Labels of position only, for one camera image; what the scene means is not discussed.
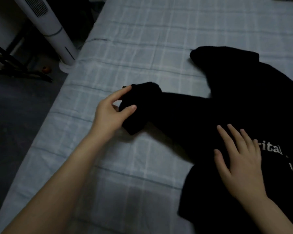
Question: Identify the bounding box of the black hoodie with white lettering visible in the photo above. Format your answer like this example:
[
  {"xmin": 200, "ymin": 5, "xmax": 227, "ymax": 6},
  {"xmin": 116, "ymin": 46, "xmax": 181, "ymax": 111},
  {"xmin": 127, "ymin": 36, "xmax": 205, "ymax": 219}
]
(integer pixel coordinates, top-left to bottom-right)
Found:
[{"xmin": 118, "ymin": 46, "xmax": 293, "ymax": 234}]

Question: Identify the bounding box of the bed with blue plaid sheet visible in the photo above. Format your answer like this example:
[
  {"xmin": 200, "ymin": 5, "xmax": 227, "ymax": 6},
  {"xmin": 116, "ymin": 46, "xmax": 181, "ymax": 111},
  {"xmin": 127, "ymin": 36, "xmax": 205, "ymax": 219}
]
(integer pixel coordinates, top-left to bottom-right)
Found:
[{"xmin": 0, "ymin": 0, "xmax": 293, "ymax": 234}]

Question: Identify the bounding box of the person's right hand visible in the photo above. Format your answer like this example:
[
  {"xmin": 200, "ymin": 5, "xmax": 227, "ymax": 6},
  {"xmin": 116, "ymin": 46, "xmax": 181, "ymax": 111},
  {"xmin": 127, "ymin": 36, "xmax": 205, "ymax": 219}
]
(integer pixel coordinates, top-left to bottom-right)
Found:
[{"xmin": 213, "ymin": 124, "xmax": 270, "ymax": 205}]

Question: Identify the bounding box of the person's left forearm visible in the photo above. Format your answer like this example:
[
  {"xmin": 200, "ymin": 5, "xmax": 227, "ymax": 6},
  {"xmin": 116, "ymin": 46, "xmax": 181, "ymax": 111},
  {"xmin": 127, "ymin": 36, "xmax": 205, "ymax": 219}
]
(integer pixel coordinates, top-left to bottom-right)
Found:
[{"xmin": 1, "ymin": 134, "xmax": 105, "ymax": 234}]

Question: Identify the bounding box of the white tower fan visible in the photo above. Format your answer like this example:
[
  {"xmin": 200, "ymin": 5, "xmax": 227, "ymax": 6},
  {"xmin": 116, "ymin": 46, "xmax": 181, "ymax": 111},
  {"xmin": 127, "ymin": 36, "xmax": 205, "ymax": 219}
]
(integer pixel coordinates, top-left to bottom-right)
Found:
[{"xmin": 12, "ymin": 0, "xmax": 78, "ymax": 74}]

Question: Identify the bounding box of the person's left hand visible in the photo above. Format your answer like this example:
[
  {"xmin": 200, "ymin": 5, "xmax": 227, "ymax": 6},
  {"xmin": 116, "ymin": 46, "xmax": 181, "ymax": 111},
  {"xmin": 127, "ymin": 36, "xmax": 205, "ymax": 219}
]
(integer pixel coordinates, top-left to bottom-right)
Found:
[{"xmin": 88, "ymin": 85, "xmax": 137, "ymax": 143}]

